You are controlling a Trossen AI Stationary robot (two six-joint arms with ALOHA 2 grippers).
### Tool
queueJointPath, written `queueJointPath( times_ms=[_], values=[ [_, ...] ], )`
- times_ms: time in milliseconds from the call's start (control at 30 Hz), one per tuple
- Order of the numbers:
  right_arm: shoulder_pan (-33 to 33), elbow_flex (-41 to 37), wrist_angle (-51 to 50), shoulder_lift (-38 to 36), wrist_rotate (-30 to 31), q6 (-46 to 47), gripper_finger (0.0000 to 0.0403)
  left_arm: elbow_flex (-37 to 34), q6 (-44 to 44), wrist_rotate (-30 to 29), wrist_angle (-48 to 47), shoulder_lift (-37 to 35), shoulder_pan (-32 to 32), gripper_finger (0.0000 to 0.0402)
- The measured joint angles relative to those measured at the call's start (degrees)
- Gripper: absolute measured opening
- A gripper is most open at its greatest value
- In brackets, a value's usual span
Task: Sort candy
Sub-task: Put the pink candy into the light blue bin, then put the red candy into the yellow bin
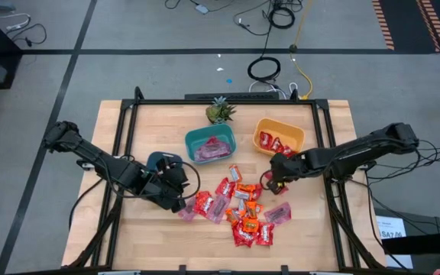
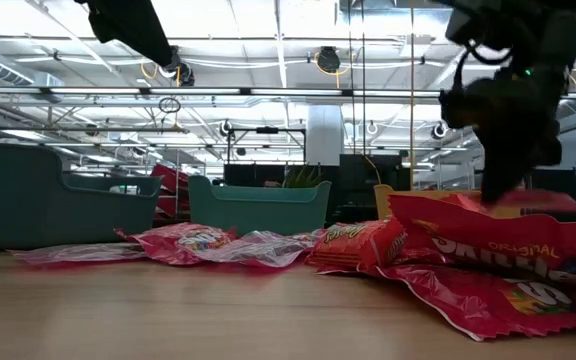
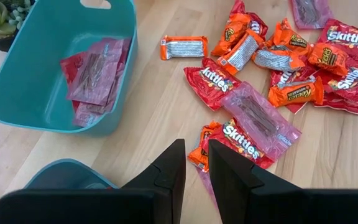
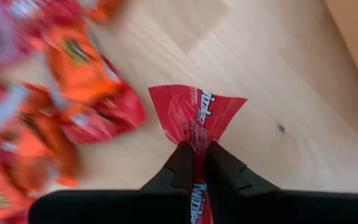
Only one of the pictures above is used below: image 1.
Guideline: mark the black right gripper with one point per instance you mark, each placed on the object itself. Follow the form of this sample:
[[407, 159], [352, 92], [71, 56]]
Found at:
[[286, 166]]

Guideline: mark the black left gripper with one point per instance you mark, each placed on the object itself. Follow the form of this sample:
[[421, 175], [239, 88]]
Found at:
[[162, 183]]

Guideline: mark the dark teal plastic bin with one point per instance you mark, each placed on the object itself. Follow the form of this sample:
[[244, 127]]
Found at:
[[155, 160]]

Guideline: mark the red Cheetos bag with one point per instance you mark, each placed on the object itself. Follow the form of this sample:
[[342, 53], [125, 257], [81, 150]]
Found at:
[[232, 215]]

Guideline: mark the light teal plastic bin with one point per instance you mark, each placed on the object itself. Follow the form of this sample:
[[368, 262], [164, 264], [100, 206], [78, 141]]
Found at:
[[195, 139]]

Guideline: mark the yellow plastic bin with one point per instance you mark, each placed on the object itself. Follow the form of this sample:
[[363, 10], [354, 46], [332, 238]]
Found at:
[[281, 130]]

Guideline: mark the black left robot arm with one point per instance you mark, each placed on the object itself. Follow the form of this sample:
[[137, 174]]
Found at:
[[101, 162]]

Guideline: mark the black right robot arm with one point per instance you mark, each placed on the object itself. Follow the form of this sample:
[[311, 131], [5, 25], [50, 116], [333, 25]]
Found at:
[[357, 153]]

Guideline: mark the small artificial succulent plant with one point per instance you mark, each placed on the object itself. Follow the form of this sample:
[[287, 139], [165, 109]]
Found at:
[[218, 111]]

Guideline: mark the black bar behind table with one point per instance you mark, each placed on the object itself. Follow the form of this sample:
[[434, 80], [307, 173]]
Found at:
[[204, 96]]

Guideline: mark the white paper sign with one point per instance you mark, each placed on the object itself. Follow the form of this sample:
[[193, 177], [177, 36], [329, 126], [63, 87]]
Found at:
[[388, 223]]

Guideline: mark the black cabinet with sign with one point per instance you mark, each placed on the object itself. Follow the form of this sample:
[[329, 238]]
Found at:
[[422, 225]]

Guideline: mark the white power adapter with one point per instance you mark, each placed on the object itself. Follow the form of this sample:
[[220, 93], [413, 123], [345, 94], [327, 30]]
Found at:
[[202, 8]]

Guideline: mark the black orange striped floor mat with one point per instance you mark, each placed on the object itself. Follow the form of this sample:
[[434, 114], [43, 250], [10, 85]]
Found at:
[[407, 23]]

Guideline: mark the black aluminium table frame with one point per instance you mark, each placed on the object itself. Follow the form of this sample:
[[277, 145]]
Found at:
[[166, 102]]

